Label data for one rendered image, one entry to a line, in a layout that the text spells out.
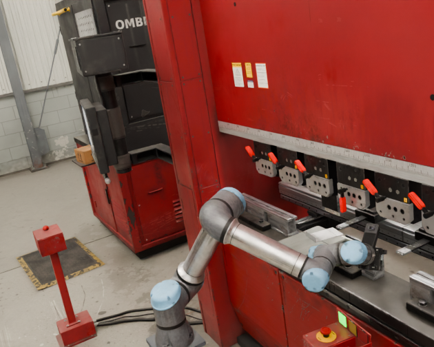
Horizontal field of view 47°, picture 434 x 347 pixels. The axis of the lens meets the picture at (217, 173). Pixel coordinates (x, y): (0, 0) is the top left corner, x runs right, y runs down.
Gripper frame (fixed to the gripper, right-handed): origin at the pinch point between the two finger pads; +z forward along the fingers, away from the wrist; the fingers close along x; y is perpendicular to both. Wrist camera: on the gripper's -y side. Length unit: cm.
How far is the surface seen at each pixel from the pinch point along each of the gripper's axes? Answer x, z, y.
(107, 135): -143, -9, -43
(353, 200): -9.0, -8.3, -17.6
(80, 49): -145, -35, -81
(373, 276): -2.8, 5.6, 9.7
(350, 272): -11.2, 3.9, 9.6
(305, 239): -31.4, 3.6, -1.2
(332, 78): -15, -28, -60
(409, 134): 15, -34, -37
